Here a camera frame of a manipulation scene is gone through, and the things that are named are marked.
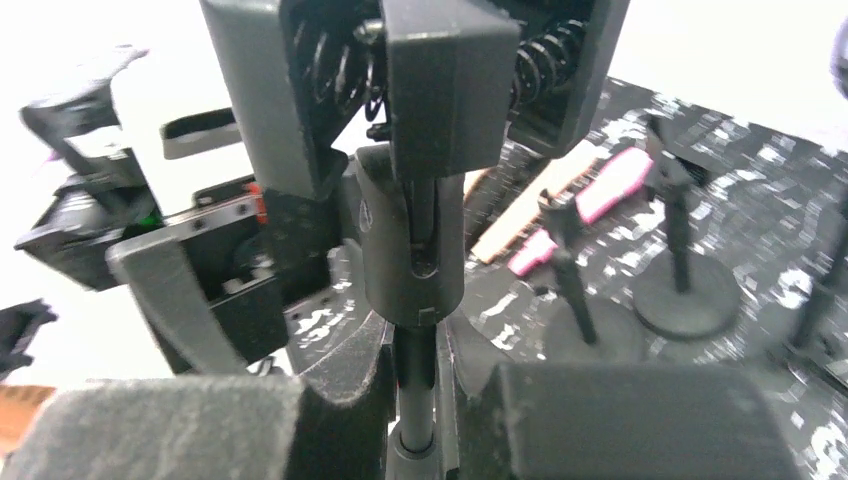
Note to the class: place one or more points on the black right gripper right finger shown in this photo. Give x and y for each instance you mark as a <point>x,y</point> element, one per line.
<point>549,420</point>

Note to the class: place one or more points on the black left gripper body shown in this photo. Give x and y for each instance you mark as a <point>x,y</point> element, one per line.
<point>256,253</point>

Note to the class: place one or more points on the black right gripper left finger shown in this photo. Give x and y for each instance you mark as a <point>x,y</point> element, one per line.
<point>330,422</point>

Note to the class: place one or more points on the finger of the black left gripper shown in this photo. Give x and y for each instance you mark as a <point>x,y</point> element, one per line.
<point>223,337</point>

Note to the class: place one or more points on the beige microphone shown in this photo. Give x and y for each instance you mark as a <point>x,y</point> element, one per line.
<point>524,210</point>

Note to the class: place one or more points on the black round-base microphone stand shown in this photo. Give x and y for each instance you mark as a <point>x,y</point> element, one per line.
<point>681,295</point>

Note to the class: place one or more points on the pink microphone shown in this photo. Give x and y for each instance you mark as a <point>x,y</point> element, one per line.
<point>619,178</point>

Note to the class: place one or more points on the black tripod shock-mount stand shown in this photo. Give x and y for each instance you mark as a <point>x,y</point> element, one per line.
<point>808,345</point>

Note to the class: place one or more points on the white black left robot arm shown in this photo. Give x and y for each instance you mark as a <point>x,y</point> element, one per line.
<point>156,152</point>

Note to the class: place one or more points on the orange cardboard box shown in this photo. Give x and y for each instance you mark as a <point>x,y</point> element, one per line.
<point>19,406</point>

